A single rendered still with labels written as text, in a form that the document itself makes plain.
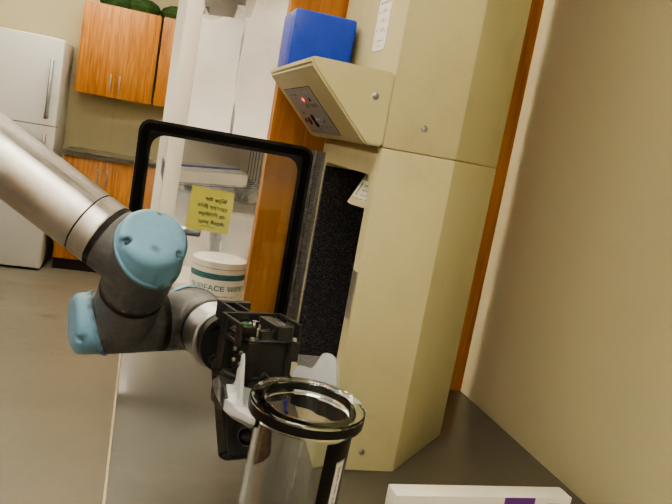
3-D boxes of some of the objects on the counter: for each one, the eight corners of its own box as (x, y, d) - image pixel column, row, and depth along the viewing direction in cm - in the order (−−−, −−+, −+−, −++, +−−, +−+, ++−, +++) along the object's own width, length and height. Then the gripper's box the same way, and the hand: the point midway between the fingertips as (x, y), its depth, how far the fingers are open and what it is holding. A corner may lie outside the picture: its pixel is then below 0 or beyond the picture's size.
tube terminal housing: (403, 394, 139) (483, -3, 127) (476, 475, 108) (590, -38, 96) (281, 385, 132) (354, -36, 120) (322, 469, 101) (425, -86, 89)
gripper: (165, 297, 77) (236, 352, 59) (290, 301, 85) (386, 351, 67) (155, 371, 78) (223, 448, 60) (280, 369, 86) (372, 436, 68)
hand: (300, 423), depth 65 cm, fingers closed on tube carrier, 9 cm apart
